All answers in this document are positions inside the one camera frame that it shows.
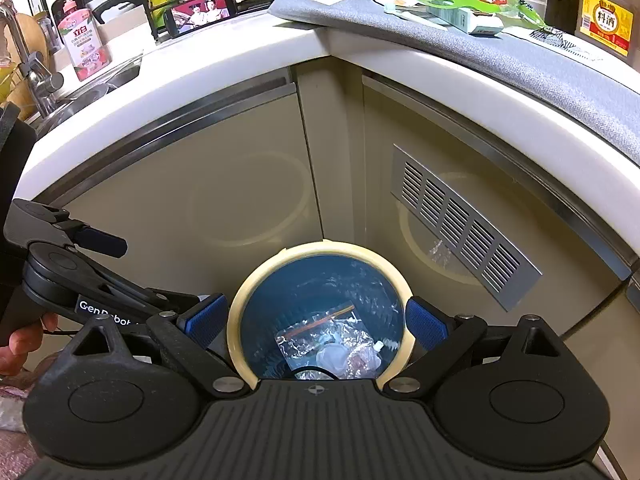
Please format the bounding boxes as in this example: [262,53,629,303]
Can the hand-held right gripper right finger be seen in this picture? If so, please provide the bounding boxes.
[387,296,558,401]

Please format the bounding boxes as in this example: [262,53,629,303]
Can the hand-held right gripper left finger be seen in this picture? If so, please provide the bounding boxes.
[72,294,252,402]

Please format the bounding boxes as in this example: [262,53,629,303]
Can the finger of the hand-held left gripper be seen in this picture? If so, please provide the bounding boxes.
[94,263,202,316]
[4,199,128,259]

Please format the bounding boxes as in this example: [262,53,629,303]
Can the cream rimmed trash bin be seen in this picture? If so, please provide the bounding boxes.
[227,240,416,391]

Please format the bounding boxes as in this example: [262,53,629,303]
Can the blue trash bag liner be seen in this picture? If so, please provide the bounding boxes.
[240,258,405,381]

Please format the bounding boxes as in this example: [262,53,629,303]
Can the clear zip bag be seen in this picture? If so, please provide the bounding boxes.
[272,302,386,378]

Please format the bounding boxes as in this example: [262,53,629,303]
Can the person's left hand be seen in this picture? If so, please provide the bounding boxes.
[0,312,58,376]

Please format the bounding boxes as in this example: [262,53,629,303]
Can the silver cabinet vent grille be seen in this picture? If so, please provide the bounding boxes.
[390,144,543,313]

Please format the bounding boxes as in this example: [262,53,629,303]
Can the beige cabinet door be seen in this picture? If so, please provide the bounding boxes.
[360,75,640,351]
[40,80,326,301]

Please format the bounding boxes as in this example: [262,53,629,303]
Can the person's pink patterned clothing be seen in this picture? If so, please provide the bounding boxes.
[0,370,46,463]

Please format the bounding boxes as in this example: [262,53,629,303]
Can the steel sink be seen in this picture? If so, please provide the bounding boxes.
[42,57,143,131]

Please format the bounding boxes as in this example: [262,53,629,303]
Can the metal faucet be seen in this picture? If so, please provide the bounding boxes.
[0,5,66,116]

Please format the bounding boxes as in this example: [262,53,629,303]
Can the pink dish soap bottle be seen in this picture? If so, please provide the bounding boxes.
[52,0,112,82]

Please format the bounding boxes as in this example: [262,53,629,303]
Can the wooden board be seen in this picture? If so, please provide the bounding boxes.
[12,10,51,61]

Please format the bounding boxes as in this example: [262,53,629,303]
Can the black spice rack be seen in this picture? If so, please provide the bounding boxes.
[142,0,313,43]

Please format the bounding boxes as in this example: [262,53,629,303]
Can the black smartphone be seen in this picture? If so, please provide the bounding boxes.
[164,0,236,38]

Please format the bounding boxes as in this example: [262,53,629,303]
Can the grey fabric mat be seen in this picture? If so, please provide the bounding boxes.
[270,0,640,166]

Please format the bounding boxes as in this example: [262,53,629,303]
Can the white teal carton box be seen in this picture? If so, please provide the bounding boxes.
[427,2,503,37]

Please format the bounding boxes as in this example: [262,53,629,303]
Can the white geometric print cutting board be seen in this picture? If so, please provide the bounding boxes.
[527,27,608,63]

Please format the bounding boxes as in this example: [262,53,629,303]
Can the pale plastic stick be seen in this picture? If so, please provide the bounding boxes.
[384,2,443,24]

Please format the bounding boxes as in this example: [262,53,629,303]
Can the green red snack wrapper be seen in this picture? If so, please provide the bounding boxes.
[475,0,548,29]

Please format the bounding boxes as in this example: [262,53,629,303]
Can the cooking wine jug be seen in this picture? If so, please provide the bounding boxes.
[574,0,633,63]

